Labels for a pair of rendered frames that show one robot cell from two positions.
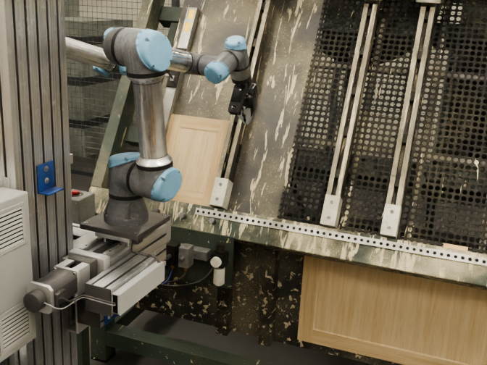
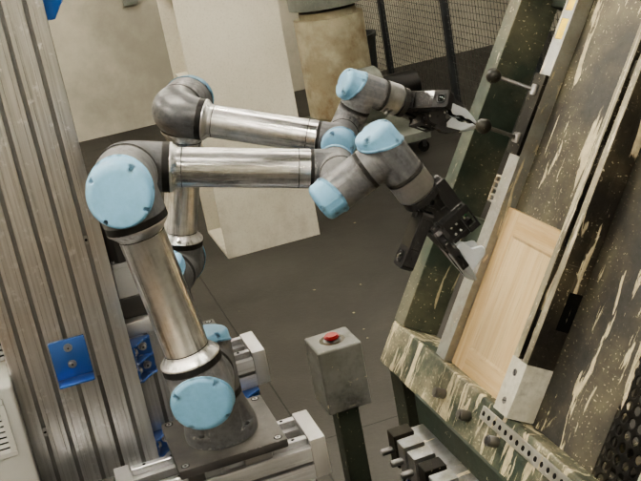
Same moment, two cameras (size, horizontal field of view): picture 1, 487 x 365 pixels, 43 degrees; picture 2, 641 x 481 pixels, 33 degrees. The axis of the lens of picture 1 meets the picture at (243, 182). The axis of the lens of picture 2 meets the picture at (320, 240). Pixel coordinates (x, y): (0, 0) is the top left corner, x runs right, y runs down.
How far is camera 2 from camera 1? 175 cm
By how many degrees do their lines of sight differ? 52
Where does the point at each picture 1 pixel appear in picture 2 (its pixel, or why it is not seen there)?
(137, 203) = not seen: hidden behind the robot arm
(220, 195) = (509, 394)
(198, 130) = (532, 249)
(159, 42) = (113, 181)
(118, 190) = not seen: hidden behind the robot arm
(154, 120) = (151, 301)
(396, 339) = not seen: outside the picture
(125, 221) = (192, 440)
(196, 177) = (507, 344)
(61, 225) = (122, 425)
